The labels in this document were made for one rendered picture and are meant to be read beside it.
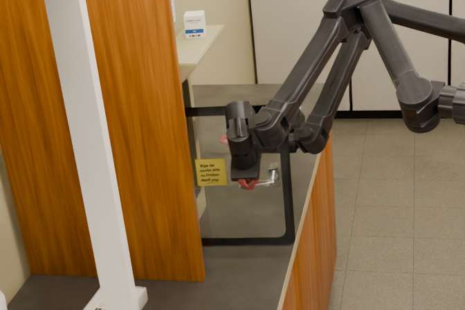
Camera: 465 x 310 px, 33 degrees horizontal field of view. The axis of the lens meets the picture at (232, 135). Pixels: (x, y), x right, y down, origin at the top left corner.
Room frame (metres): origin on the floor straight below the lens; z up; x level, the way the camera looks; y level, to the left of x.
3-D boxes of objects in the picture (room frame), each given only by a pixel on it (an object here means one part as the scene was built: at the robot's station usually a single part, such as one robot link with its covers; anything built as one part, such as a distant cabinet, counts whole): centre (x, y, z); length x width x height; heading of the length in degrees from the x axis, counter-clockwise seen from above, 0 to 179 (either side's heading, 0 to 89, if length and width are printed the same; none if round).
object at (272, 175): (1.75, -0.05, 1.20); 0.10 x 0.05 x 0.03; 80
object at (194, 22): (2.02, 0.07, 1.54); 0.05 x 0.05 x 0.06; 83
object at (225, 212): (1.80, 0.01, 1.19); 0.30 x 0.01 x 0.40; 80
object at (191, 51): (1.96, 0.09, 1.46); 0.32 x 0.12 x 0.10; 165
